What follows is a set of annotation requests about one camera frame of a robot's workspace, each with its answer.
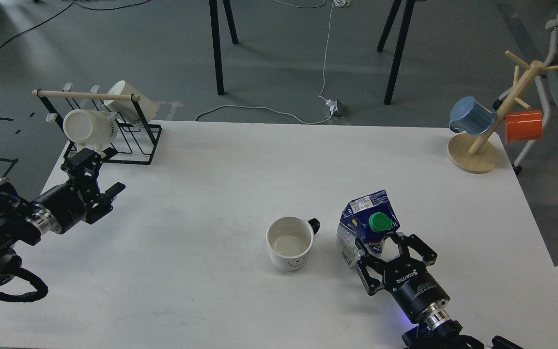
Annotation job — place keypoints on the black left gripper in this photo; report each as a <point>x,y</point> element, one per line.
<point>63,206</point>

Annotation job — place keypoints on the white mug lying front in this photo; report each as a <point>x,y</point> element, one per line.
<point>90,128</point>

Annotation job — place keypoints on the white smiley face mug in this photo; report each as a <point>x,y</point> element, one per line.
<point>289,240</point>

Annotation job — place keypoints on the white power adapter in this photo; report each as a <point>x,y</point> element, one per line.
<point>336,108</point>

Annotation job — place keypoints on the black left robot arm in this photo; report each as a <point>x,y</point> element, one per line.
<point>17,284</point>

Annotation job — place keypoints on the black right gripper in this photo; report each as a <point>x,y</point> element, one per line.
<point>407,279</point>

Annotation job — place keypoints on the cream mug on rack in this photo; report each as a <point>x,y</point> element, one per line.
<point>126,107</point>

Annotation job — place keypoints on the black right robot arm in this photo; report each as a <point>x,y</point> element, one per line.
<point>439,330</point>

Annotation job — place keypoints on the blue mug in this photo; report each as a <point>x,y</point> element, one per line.
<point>470,116</point>

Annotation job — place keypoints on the orange mug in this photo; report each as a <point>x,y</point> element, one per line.
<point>524,126</point>

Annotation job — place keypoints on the black right table legs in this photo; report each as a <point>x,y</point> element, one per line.
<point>400,45</point>

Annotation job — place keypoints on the black table legs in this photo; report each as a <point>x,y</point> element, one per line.
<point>216,40</point>
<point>400,45</point>

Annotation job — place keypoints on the wooden mug tree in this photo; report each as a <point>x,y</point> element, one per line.
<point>478,154</point>

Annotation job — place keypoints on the blue white milk carton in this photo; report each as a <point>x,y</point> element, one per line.
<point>369,219</point>

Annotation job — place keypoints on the black wire mug rack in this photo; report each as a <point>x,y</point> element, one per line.
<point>117,123</point>

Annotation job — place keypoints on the black left table legs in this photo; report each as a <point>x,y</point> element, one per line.
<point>216,40</point>

